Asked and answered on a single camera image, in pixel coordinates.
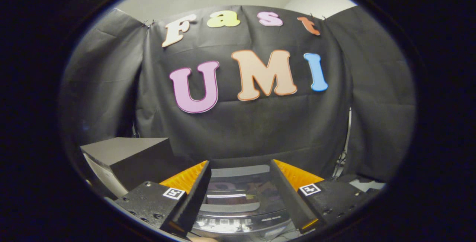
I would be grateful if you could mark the backdrop support stand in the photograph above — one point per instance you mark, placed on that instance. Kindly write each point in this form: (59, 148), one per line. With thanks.
(134, 130)

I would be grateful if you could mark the black light stand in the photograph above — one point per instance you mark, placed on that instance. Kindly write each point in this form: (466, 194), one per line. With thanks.
(344, 141)

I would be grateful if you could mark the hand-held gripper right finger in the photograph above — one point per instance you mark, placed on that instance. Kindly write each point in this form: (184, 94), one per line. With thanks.
(288, 193)

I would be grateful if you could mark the grey top-load washing machine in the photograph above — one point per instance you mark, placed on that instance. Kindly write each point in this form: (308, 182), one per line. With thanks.
(238, 224)

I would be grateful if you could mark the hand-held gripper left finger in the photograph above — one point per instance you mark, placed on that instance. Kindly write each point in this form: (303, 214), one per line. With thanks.
(195, 193)

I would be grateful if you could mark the grey cabinet with white door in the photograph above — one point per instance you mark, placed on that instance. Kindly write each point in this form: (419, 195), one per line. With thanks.
(126, 152)

